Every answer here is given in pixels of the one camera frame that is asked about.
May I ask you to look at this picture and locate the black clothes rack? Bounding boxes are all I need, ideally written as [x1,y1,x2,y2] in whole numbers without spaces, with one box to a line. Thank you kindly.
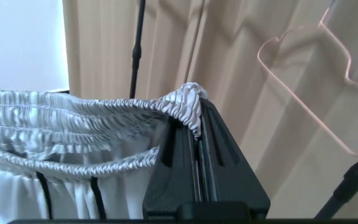
[129,0,358,220]

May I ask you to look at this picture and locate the pale grey shorts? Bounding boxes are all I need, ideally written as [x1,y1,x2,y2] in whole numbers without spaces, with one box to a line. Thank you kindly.
[0,79,209,220]

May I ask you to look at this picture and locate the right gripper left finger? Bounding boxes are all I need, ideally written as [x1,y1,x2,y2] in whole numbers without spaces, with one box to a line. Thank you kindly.
[142,116,200,218]

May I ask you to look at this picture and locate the beige curtain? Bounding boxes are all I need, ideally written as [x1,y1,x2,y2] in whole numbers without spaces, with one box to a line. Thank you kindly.
[62,0,358,218]

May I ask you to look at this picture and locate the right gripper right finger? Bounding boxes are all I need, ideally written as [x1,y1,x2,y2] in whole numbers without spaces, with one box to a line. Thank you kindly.
[198,98,272,218]

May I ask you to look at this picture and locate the pink clothes hanger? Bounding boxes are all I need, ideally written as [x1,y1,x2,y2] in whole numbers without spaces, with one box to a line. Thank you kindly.
[257,0,358,157]

